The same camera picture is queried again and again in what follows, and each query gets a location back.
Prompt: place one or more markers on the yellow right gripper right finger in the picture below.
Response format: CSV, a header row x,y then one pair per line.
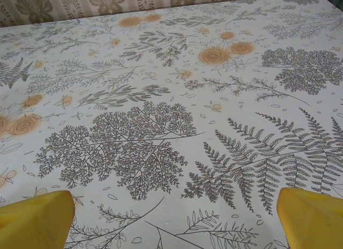
x,y
313,222

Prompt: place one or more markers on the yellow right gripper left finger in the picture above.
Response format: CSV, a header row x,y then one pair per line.
x,y
34,222

